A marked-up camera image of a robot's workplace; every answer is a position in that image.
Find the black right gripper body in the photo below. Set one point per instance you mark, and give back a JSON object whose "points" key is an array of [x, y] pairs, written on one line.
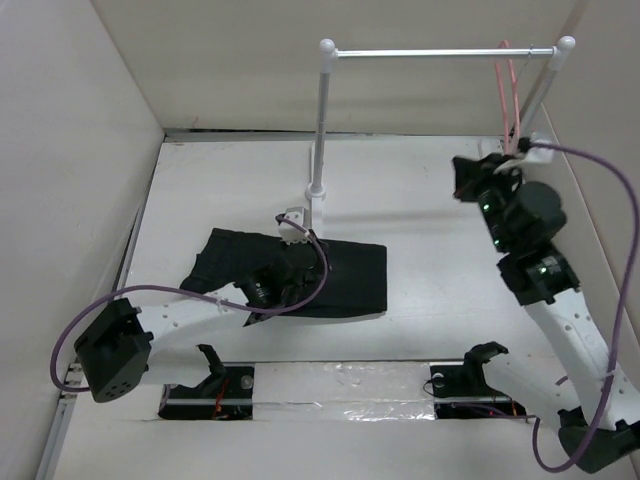
{"points": [[493, 194]]}

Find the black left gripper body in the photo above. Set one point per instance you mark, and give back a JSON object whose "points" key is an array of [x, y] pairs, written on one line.
{"points": [[318, 265]]}

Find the black trousers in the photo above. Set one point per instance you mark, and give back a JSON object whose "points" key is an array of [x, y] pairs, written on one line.
{"points": [[356, 284]]}

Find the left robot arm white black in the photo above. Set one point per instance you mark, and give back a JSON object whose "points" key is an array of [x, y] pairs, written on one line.
{"points": [[126, 346]]}

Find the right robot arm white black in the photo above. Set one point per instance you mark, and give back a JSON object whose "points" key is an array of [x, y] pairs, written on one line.
{"points": [[597, 422]]}

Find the silver foil tape strip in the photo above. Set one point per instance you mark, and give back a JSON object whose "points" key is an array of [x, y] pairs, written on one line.
{"points": [[341, 391]]}

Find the white metal clothes rack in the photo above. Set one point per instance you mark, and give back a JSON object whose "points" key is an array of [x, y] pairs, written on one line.
{"points": [[556, 56]]}

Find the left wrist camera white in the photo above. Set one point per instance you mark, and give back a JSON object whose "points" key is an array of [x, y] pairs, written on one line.
{"points": [[293, 225]]}

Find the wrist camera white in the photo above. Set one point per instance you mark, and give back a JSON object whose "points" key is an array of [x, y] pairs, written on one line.
{"points": [[293, 225], [533, 150]]}

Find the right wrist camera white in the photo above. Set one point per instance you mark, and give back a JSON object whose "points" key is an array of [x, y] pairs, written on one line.
{"points": [[533, 150]]}

